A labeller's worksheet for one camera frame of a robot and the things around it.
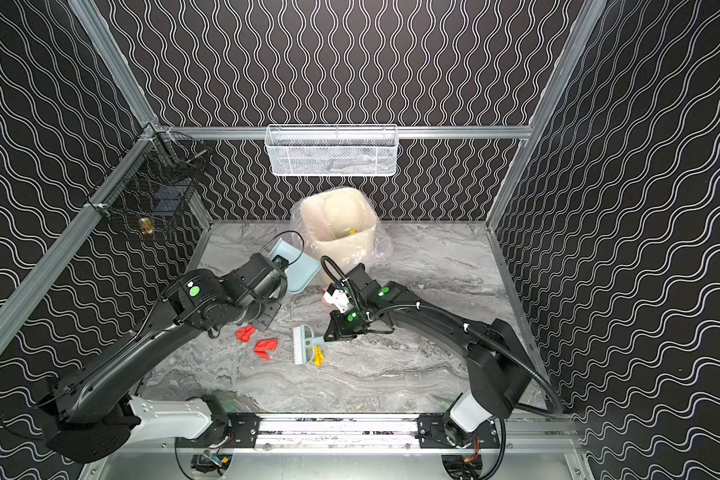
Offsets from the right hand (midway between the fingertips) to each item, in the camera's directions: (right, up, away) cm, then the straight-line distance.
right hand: (327, 339), depth 77 cm
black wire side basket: (-56, +41, +15) cm, 72 cm away
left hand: (-12, +11, -10) cm, 19 cm away
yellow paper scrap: (+6, +30, +27) cm, 41 cm away
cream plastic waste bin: (+1, +32, +25) cm, 41 cm away
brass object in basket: (-50, +30, +5) cm, 59 cm away
